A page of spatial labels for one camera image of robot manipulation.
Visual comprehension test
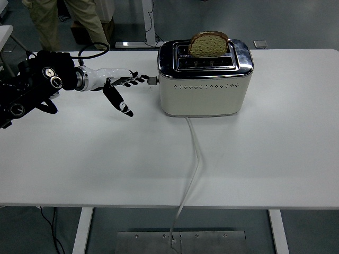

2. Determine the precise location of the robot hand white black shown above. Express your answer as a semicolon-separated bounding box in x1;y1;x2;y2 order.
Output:
86;67;150;118

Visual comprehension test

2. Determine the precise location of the cream and chrome toaster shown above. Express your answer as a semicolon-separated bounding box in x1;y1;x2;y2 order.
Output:
157;39;254;118

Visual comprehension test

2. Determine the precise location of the brown cardboard box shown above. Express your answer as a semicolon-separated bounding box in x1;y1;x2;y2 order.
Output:
70;17;115;45

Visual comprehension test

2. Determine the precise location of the white background table stand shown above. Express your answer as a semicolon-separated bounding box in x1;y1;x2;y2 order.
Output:
114;0;166;49

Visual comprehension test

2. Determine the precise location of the person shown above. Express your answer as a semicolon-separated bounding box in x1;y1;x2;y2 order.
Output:
22;0;110;52

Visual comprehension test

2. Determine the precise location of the brown bread slice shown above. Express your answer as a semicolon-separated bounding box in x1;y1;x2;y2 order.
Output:
188;30;230;58

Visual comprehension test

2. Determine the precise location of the white side furniture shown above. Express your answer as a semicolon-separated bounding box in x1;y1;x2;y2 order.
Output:
0;24;30;72

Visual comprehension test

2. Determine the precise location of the white table leg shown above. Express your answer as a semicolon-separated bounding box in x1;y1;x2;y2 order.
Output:
267;209;290;254
72;207;94;254

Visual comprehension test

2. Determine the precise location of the black cable on stand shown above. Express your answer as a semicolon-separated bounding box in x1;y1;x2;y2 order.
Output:
144;0;165;44

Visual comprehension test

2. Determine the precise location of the white power cord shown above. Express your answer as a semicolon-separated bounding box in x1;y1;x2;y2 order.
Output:
168;116;201;249

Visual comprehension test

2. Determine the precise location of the thin black floor cable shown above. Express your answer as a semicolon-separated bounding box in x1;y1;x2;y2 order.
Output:
39;207;66;254

